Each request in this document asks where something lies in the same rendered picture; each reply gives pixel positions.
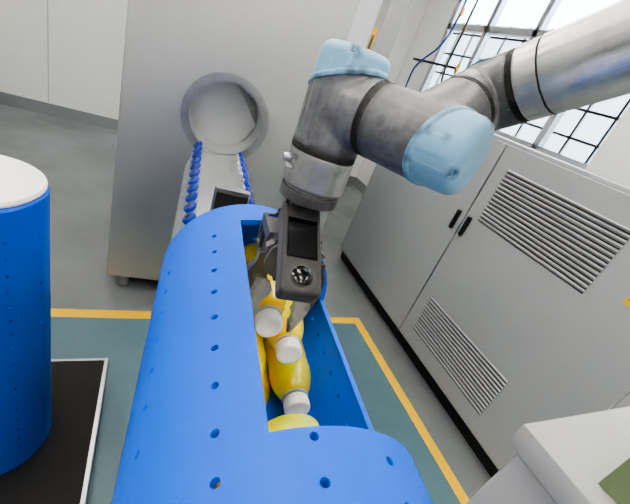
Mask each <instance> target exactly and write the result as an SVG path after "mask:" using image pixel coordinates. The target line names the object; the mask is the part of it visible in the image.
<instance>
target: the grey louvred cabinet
mask: <svg viewBox="0 0 630 504"><path fill-rule="evenodd" d="M341 248H342V250H343V252H342V254H341V258H342V260H343V261H344V263H345V264H346V266H347V267H348V269H349V270H350V272H351V273H352V274H353V276H354V277H355V279H356V280H357V282H358V283H359V285H360V286H361V288H362V289H363V291H364V292H365V293H366V295H367V296H368V298H369V299H370V301H371V302H372V304H373V305H374V307H375V308H376V310H377V311H378V313H379V314H380V315H381V317H382V318H383V320H384V321H385V323H386V324H387V326H388V327H389V329H390V330H391V332H392V333H393V334H394V336H395V337H396V339H397V340H398V342H399V343H400V345H401V346H402V348H403V349H404V351H405V352H406V354H407V355H408V356H409V358H410V359H411V361H412V362H413V364H414V365H415V367H416V368H417V370H418V371H419V373H420V374H421V375H422V377H423V378H424V380H425V381H426V383H427V384H428V386H429V387H430V389H431V390H432V392H433V393H434V395H435V396H436V397H437V399H438V400H439V402H440V403H441V405H442V406H443V408H444V409H445V411H446V412H447V414H448V415H449V417H450V418H451V419H452V421H453V422H454V424H455V425H456V427H457V428H458V430H459V431H460V433H461V434H462V436H463V437H464V438H465V440H466V441H467V443H468V444H469V446H470V447H471V449H472V450H473V452H474V453H475V455H476V456H477V458H478V459H479V460H480V462H481V463H482V465H483V466H484V468H485V469H486V471H487V472H488V474H489V475H490V477H491V478H492V477H493V476H494V475H495V474H496V473H497V472H498V471H499V470H500V469H501V468H502V467H503V466H504V465H505V464H506V463H507V462H508V461H509V460H510V459H511V458H512V457H513V456H514V455H515V454H516V453H517V452H516V450H515V449H514V448H513V447H512V445H511V444H510V443H509V439H510V438H511V437H512V436H513V435H514V434H515V433H516V432H517V431H518V430H519V429H520V428H521V427H522V426H523V425H524V424H529V423H535V422H540V421H546V420H552V419H558V418H564V417H570V416H576V415H582V414H587V413H593V412H599V411H605V410H611V409H617V408H623V407H629V406H630V188H629V187H626V186H624V185H621V184H619V183H616V182H614V181H611V180H609V179H607V178H604V177H602V176H599V175H597V174H594V173H592V172H589V171H587V170H584V169H582V168H579V167H577V166H574V165H572V164H569V163H567V162H564V161H562V160H559V159H557V158H554V157H552V156H549V155H547V154H544V153H542V152H539V151H537V150H534V149H532V148H529V147H527V146H524V145H522V144H519V143H517V142H514V141H512V140H509V139H507V138H504V137H502V136H500V135H497V134H495V133H494V136H493V140H492V143H491V146H490V148H489V150H488V153H487V155H486V157H485V159H484V161H483V162H482V164H481V166H480V168H479V169H478V171H477V172H476V174H475V175H474V176H473V177H472V178H471V180H470V181H469V183H468V184H467V185H466V186H465V187H464V188H463V189H462V190H461V191H460V192H458V193H456V194H453V195H443V194H440V193H438V192H436V191H433V190H431V189H429V188H426V187H424V186H417V185H414V184H412V183H411V182H409V181H408V180H407V179H406V178H404V177H402V176H400V175H398V174H396V173H394V172H392V171H390V170H388V169H386V168H384V167H382V166H380V165H378V164H376V166H375V168H374V170H373V173H372V175H371V177H370V180H369V182H368V184H367V187H366V189H365V191H364V194H363V196H362V198H361V201H360V203H359V206H358V208H357V210H356V213H355V215H354V217H353V220H352V222H351V224H350V227H349V229H348V231H347V234H346V236H345V238H344V241H343V243H342V245H341Z"/></svg>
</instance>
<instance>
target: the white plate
mask: <svg viewBox="0 0 630 504"><path fill-rule="evenodd" d="M47 187H48V181H47V178H46V177H45V175H44V174H43V173H42V172H40V171H39V170H38V169H36V168H35V167H33V166H31V165H29V164H27V163H25V162H22V161H20V160H17V159H14V158H10V157H7V156H3V155H0V209H4V208H10V207H14V206H18V205H22V204H25V203H28V202H31V201H33V200H35V199H37V198H38V197H40V196H41V195H43V194H44V193H45V191H46V190H47Z"/></svg>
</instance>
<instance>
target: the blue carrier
mask: <svg viewBox="0 0 630 504"><path fill-rule="evenodd" d="M264 211H266V212H271V213H276V212H277V211H278V210H276V209H273V208H270V207H266V206H261V205H253V204H237V205H229V206H224V207H220V208H216V209H213V210H210V211H208V212H206V213H203V214H201V215H200V216H198V217H196V218H194V219H193V220H191V221H190V222H189V223H187V224H186V225H185V226H184V227H183V228H182V229H181V230H180V231H179V232H178V233H177V234H176V235H175V236H174V238H173V239H172V241H171V242H170V244H169V246H168V248H167V250H166V252H165V255H164V258H163V262H162V267H161V272H160V276H159V281H158V286H157V291H156V295H155V300H154V305H153V310H152V314H151V319H150V324H149V329H148V333H147V338H146V343H145V348H144V352H143V357H142V362H141V366H140V371H139V376H138V381H137V385H136V390H135V395H134V400H133V404H132V409H131V414H130V419H129V423H128V428H127V433H126V438H125V442H124V447H123V452H122V457H121V461H120V466H119V471H118V475H117V480H116V485H115V490H114V494H113V499H112V504H433V502H432V500H431V498H430V496H429V494H428V491H427V489H426V487H425V485H424V483H423V480H422V478H421V476H420V474H419V472H418V469H417V467H416V465H415V463H414V461H413V458H412V456H411V454H410V453H409V451H408V450H407V449H406V448H405V447H404V446H403V445H402V444H401V443H399V442H398V441H397V440H395V439H393V438H391V437H389V436H387V435H385V434H382V433H379V432H376V431H374V429H373V426H372V424H371V421H370V419H369V416H368V414H367V411H366V408H365V406H364V403H363V401H362V398H361V396H360V393H359V390H358V388H357V385H356V383H355V380H354V378H353V375H352V373H351V370H350V367H349V365H348V362H347V360H346V357H345V355H344V352H343V350H342V347H341V344H340V342H339V339H338V337H337V334H336V332H335V329H334V327H333V324H332V321H331V319H330V316H329V314H328V311H327V309H326V306H325V304H324V301H323V300H324V297H325V293H326V287H327V274H326V269H324V276H325V281H324V287H323V289H322V292H321V296H320V297H319V298H318V299H317V300H316V302H315V304H314V305H313V307H312V308H310V310H309V311H308V313H307V314H306V316H305V317H304V318H303V322H304V332H303V337H302V342H303V346H304V349H305V353H306V358H307V360H308V364H309V367H310V371H311V385H310V390H309V392H308V399H309V403H310V410H309V412H308V413H307V415H310V416H312V417H313V418H315V419H316V420H317V422H318V423H319V425H320V426H309V427H299V428H291V429H284V430H278V431H273V432H269V429H268V421H270V420H271V419H273V418H275V417H278V416H281V415H284V414H285V413H284V407H283V403H282V402H281V400H280V399H279V398H278V397H277V396H276V394H275V393H274V391H273V389H272V386H271V384H270V394H269V400H268V403H267V406H265V399H264V392H263V384H262V377H261V369H260V362H259V354H258V347H257V339H256V332H255V325H254V317H253V310H252V302H251V295H250V287H249V280H248V272H247V265H246V258H245V250H244V246H246V245H248V244H251V243H255V242H256V239H257V235H258V232H259V228H260V225H261V221H262V218H263V214H264ZM218 434H219V435H218ZM216 435H218V436H217V437H216ZM215 437H216V438H215ZM219 482H220V485H219V486H218V487H217V488H216V489H215V486H216V485H217V483H219Z"/></svg>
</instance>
